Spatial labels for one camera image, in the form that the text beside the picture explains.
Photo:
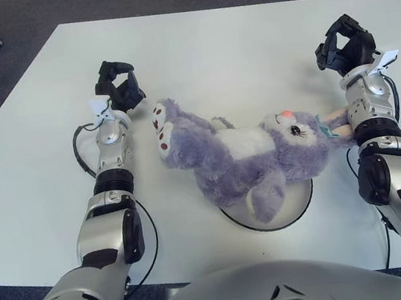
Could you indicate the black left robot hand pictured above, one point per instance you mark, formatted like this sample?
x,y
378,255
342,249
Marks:
x,y
123,89

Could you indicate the grey robot torso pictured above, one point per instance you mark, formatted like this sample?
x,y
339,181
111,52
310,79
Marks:
x,y
281,288

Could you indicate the purple plush bunny doll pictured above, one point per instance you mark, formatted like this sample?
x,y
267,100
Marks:
x,y
231,153

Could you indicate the white plate with black rim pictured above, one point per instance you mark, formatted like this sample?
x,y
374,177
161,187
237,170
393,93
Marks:
x,y
296,207

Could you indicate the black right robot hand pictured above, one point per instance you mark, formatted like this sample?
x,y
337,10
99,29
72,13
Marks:
x,y
353,49

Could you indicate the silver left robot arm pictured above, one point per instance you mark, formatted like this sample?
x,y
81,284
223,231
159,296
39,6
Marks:
x,y
109,194

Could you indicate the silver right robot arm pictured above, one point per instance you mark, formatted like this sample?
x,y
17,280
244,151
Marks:
x,y
386,152

